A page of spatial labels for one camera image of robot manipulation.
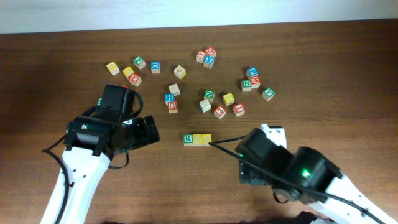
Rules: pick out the blue D block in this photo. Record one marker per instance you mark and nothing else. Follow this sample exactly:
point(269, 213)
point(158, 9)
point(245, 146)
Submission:
point(155, 67)

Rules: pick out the red E block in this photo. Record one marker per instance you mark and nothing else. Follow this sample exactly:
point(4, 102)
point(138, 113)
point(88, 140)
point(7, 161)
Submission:
point(135, 80)

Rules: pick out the blue X block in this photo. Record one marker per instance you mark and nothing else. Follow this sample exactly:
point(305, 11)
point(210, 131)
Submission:
point(208, 61)

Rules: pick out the red 3 block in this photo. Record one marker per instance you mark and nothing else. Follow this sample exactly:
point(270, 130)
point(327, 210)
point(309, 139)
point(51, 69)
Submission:
point(219, 112)

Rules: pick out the green N block right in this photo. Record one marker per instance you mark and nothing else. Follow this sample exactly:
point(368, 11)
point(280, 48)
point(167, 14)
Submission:
point(246, 85)

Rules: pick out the yellow block beside E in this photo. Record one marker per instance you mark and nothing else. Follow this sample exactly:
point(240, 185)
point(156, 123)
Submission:
point(128, 71)

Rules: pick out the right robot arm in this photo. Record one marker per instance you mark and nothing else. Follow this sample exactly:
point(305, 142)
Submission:
point(306, 176)

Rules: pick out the plain wooden block centre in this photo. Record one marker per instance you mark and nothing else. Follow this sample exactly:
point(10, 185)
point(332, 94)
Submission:
point(174, 89)

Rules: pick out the blue H block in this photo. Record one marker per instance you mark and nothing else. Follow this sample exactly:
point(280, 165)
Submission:
point(169, 98)

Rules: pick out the red U block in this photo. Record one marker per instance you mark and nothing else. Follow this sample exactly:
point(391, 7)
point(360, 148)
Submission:
point(172, 107)

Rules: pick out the red Y block top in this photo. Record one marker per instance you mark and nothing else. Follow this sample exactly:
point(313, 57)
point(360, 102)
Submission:
point(200, 56)

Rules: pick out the green R block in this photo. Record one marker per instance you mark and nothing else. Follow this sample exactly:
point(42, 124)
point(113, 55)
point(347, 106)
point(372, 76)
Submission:
point(188, 140)

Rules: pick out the green N block centre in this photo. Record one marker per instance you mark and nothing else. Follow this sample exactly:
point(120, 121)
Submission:
point(209, 95)

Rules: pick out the red M block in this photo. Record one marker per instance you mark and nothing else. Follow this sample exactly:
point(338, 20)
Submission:
point(255, 81)

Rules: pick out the red I block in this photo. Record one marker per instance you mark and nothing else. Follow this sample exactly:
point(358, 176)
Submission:
point(239, 109)

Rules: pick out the green V block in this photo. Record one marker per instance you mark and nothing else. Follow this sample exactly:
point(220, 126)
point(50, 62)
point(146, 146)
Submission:
point(268, 94)

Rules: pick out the yellow S block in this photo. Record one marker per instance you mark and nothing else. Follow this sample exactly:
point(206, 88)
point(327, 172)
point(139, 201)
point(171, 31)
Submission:
point(197, 139)

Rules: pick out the red Q block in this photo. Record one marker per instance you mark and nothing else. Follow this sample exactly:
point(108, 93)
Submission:
point(210, 51)

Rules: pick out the white blue-edged block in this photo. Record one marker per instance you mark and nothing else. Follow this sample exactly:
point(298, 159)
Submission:
point(205, 106)

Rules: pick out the red 6 block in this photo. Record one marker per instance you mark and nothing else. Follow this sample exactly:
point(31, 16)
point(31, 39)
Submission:
point(125, 86)

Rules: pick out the green n block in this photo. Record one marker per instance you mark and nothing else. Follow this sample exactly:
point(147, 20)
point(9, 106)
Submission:
point(209, 95)
point(246, 85)

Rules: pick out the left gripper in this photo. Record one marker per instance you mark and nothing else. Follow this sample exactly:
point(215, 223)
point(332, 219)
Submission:
point(149, 130)

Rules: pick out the green P block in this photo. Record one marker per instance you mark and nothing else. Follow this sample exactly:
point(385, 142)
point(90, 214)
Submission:
point(139, 62)

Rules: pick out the blue P block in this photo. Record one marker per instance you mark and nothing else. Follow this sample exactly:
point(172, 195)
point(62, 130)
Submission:
point(252, 72)

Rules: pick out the plain picture block top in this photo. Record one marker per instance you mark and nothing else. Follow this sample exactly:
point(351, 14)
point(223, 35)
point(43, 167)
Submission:
point(180, 72)

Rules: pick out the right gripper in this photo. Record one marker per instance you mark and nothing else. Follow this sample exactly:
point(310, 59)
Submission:
point(247, 169)

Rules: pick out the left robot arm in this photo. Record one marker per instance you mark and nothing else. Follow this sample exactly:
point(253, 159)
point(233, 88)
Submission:
point(91, 142)

